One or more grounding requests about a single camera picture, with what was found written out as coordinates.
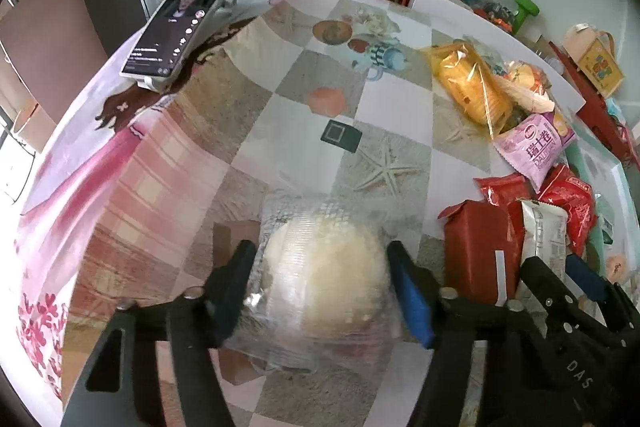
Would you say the smartphone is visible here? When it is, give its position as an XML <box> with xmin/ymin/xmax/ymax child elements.
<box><xmin>119</xmin><ymin>0</ymin><xmax>247</xmax><ymax>81</ymax></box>

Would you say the white phone stand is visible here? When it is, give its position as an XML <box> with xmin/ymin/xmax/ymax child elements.
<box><xmin>134</xmin><ymin>0</ymin><xmax>237</xmax><ymax>94</ymax></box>

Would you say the round bun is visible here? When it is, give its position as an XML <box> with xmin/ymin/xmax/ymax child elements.
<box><xmin>222</xmin><ymin>194</ymin><xmax>406</xmax><ymax>373</ymax></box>

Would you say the green dumbbell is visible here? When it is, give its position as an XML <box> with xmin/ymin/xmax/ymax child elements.
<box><xmin>510</xmin><ymin>0</ymin><xmax>541</xmax><ymax>36</ymax></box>

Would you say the yellow crackers packet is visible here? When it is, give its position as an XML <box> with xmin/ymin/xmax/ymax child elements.
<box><xmin>421</xmin><ymin>41</ymin><xmax>516</xmax><ymax>141</ymax></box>

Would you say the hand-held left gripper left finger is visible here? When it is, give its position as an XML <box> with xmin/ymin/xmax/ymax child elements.
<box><xmin>60</xmin><ymin>239</ymin><xmax>258</xmax><ymax>427</ymax></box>

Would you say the red patterned snack packet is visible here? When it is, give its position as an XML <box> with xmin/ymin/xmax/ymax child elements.
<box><xmin>438</xmin><ymin>199</ymin><xmax>524</xmax><ymax>308</ymax></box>

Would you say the red gift box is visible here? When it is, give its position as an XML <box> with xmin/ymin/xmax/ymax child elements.
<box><xmin>547</xmin><ymin>39</ymin><xmax>640</xmax><ymax>158</ymax></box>

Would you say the camouflage toy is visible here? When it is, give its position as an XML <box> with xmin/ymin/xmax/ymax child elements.
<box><xmin>472</xmin><ymin>0</ymin><xmax>517</xmax><ymax>32</ymax></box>

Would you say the white snack packet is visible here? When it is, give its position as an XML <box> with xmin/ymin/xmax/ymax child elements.
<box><xmin>515</xmin><ymin>199</ymin><xmax>569</xmax><ymax>303</ymax></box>

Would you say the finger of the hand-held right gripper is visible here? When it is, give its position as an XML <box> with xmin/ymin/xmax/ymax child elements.
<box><xmin>520</xmin><ymin>256</ymin><xmax>583</xmax><ymax>334</ymax></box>
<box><xmin>566</xmin><ymin>254</ymin><xmax>640</xmax><ymax>334</ymax></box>

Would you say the pink snack packet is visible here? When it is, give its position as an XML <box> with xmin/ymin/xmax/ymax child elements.
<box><xmin>493</xmin><ymin>111</ymin><xmax>577</xmax><ymax>194</ymax></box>

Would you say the orange snacks clear packet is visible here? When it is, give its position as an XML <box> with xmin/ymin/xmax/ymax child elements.
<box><xmin>500</xmin><ymin>58</ymin><xmax>557</xmax><ymax>118</ymax></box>

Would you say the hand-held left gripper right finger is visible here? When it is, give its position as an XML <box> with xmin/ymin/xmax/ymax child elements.
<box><xmin>386</xmin><ymin>240</ymin><xmax>532</xmax><ymax>427</ymax></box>

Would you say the wooden box with handle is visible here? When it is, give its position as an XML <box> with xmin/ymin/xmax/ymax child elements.
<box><xmin>563</xmin><ymin>23</ymin><xmax>626</xmax><ymax>100</ymax></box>

